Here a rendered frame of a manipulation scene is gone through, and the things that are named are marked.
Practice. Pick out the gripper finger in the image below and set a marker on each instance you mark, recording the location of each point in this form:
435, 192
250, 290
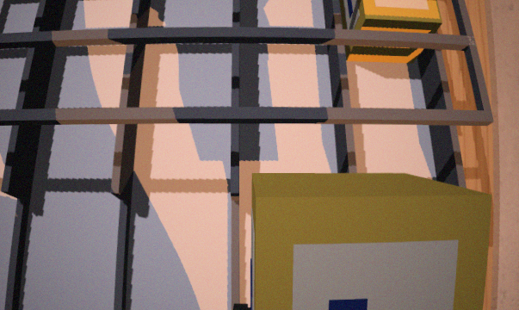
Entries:
241, 307

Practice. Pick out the yellow butter carton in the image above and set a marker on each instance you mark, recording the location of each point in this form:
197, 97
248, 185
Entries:
416, 16
366, 241

